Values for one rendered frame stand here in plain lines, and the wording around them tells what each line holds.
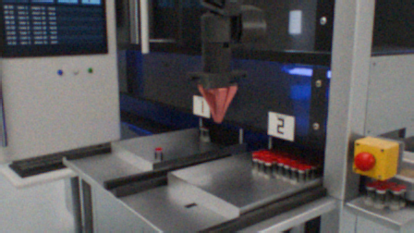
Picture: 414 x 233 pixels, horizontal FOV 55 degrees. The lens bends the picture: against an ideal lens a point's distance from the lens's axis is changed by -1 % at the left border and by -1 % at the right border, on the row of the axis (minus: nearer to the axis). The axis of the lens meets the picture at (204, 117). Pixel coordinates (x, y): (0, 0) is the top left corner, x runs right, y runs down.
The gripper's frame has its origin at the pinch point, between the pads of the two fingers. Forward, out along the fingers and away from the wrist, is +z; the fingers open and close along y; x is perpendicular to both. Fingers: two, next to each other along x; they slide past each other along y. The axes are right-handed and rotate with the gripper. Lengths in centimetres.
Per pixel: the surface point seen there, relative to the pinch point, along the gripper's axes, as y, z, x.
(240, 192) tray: 11.6, 21.0, 6.2
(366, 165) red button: 23.7, 10.3, -18.3
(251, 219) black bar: 2.5, 19.8, -7.2
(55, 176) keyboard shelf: -14, 28, 66
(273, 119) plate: 26.9, 6.3, 10.7
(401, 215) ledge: 30.7, 21.9, -22.9
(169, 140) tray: 22, 20, 55
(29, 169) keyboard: -21, 26, 71
